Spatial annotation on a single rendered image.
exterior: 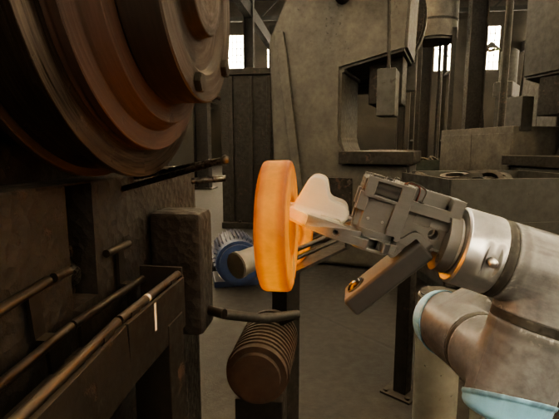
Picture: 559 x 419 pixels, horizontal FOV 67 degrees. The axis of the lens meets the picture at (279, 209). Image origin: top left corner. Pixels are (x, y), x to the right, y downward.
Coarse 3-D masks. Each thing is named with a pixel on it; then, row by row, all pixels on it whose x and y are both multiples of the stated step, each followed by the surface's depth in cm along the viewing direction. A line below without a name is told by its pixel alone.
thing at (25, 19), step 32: (0, 0) 33; (32, 0) 35; (0, 32) 35; (32, 32) 36; (0, 64) 37; (32, 64) 36; (0, 96) 40; (32, 96) 39; (64, 96) 40; (32, 128) 43; (64, 128) 41; (96, 128) 45; (96, 160) 46; (128, 160) 52; (160, 160) 61
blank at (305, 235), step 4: (300, 228) 104; (304, 228) 105; (300, 232) 105; (304, 232) 105; (308, 232) 106; (312, 232) 107; (300, 236) 105; (304, 236) 105; (308, 236) 106; (312, 236) 108; (300, 240) 105; (304, 240) 106; (308, 240) 106; (300, 244) 104; (308, 248) 107; (300, 252) 105; (300, 260) 105
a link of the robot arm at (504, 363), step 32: (480, 320) 53; (512, 320) 46; (448, 352) 54; (480, 352) 48; (512, 352) 45; (544, 352) 44; (480, 384) 47; (512, 384) 45; (544, 384) 44; (512, 416) 44; (544, 416) 44
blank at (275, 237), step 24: (264, 168) 47; (288, 168) 47; (264, 192) 45; (288, 192) 47; (264, 216) 44; (288, 216) 47; (264, 240) 44; (288, 240) 47; (264, 264) 45; (288, 264) 47; (264, 288) 48; (288, 288) 48
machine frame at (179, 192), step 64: (0, 192) 45; (64, 192) 55; (128, 192) 72; (192, 192) 104; (0, 256) 45; (64, 256) 56; (128, 256) 73; (0, 320) 45; (64, 320) 56; (192, 384) 107
